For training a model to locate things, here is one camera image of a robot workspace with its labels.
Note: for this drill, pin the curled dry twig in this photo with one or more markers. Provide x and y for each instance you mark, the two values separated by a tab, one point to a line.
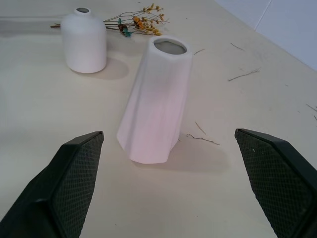
201	139

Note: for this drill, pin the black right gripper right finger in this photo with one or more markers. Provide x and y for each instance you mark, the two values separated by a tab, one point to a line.
277	183

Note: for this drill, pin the dried flower bunch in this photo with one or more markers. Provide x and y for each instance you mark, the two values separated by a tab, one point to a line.
138	23

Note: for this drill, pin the short dry twig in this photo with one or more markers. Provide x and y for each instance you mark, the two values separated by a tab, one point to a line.
311	107
200	128
237	46
198	51

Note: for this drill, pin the long dry twig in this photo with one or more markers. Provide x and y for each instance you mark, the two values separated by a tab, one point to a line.
244	74

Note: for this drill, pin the tall twisted white vase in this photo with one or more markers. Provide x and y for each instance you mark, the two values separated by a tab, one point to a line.
158	104

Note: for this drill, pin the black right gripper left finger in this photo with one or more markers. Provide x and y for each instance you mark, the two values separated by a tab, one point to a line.
62	188

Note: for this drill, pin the short round white vase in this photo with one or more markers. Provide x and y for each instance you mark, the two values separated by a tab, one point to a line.
83	41

